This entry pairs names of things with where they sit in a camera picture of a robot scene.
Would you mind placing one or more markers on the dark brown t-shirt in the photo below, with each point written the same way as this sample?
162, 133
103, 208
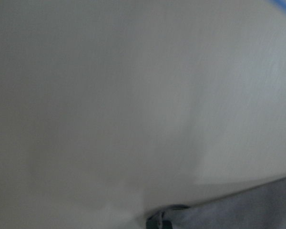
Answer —
262, 207

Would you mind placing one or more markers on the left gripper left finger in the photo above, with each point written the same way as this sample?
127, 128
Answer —
153, 222

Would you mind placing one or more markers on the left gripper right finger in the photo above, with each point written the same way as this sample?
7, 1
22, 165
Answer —
166, 224

